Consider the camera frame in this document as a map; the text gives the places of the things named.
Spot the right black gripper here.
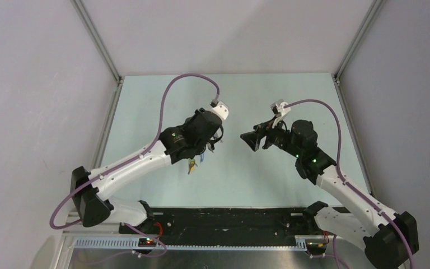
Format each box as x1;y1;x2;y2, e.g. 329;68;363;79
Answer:
240;115;302;159

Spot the yellow key tag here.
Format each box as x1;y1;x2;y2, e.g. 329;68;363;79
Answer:
188;159;198;175

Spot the steel key holder red handle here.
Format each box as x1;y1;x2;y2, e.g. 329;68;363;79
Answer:
200;140;216;154

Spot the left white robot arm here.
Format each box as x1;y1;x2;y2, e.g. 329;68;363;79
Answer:
71;103;229;234

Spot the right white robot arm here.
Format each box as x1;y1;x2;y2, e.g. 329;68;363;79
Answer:
240;120;419;268

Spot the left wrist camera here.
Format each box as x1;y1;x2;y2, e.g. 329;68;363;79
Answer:
210;100;229;122

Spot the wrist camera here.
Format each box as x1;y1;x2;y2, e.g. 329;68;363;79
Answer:
210;100;229;122
270;99;291;128

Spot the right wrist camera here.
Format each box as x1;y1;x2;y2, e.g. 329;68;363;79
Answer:
270;99;291;128

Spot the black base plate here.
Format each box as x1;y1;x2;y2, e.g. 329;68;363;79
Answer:
138;207;323;246

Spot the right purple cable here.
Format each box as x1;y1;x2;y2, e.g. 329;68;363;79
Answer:
283;99;414;269

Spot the purple cable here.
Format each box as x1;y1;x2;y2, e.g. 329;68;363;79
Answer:
49;73;221;258
283;99;414;269

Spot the aluminium frame rail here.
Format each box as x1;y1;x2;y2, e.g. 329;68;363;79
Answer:
63;211;124;238

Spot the grey cable duct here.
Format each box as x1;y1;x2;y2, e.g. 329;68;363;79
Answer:
73;237;307;251

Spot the left aluminium corner post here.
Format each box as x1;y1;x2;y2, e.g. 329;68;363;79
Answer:
71;0;121;85

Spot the aluminium corner post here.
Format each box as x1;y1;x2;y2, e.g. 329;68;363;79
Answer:
71;0;121;85
333;0;386;85

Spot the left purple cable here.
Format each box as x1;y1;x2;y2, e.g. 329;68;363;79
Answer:
49;73;221;258

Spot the right aluminium corner post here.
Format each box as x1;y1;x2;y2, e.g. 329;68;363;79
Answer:
333;0;386;85

